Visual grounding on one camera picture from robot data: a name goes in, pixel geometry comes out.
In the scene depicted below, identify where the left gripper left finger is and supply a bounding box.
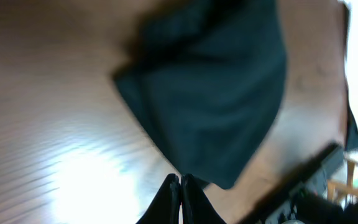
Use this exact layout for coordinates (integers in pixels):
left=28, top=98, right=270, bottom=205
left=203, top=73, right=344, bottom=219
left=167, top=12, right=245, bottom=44
left=136, top=174, right=181, bottom=224

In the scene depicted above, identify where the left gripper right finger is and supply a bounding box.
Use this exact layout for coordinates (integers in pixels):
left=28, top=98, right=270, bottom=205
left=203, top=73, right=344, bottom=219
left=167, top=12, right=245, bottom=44
left=181, top=174, right=226, bottom=224

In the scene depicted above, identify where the black polo shirt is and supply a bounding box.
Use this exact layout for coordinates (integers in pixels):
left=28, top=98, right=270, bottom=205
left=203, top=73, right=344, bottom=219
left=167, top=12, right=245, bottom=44
left=114, top=0, right=287, bottom=189

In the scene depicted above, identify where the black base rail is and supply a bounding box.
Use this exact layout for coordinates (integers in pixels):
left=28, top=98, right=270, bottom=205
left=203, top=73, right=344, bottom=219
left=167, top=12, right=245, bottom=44
left=239, top=142, right=344, bottom=224

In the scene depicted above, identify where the wooden chair frame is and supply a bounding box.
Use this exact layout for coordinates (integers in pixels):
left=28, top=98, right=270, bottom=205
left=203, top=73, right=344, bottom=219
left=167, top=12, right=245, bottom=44
left=327, top=153, right=358, bottom=203

